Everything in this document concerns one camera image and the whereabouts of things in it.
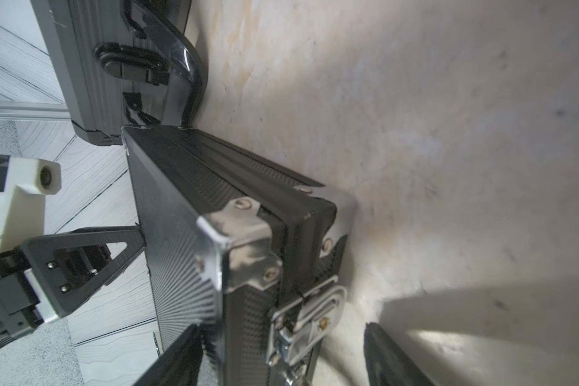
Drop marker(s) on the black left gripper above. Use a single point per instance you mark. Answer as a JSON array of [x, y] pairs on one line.
[[69, 267]]

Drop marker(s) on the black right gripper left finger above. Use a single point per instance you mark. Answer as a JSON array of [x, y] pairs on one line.
[[179, 365]]

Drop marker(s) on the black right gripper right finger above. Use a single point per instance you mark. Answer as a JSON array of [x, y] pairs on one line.
[[386, 363]]

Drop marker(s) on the black poker case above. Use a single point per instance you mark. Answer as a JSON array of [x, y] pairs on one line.
[[123, 63], [243, 247]]

